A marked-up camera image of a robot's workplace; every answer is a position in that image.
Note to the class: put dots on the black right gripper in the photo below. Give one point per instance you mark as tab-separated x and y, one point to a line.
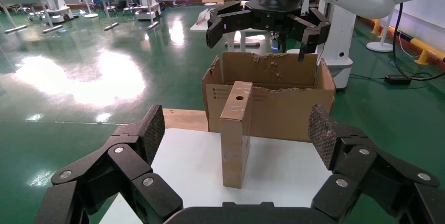
278	0

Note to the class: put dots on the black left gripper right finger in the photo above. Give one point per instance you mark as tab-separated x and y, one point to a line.
365	170

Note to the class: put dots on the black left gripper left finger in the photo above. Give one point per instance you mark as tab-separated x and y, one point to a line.
132	166

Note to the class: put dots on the small tall cardboard box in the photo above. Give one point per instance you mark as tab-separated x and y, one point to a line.
234	139

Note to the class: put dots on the big open cardboard box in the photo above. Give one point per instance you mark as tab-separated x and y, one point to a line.
288	114

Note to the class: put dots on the flat cardboard piece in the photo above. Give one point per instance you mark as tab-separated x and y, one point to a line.
212	0

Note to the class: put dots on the pale flat packet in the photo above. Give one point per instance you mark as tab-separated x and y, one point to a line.
203	16

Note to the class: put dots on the wooden board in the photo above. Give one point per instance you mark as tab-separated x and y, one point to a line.
184	120

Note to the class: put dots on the white table with white legs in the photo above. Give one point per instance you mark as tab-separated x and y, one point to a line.
199	27

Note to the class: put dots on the white robot lift column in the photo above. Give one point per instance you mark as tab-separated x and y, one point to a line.
339	41

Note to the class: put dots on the black power adapter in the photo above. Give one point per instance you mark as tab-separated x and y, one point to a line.
398	80

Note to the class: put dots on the white pole stand round base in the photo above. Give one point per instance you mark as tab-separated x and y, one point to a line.
379	46

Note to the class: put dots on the yellow black floor barrier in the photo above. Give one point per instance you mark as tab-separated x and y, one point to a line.
426	49

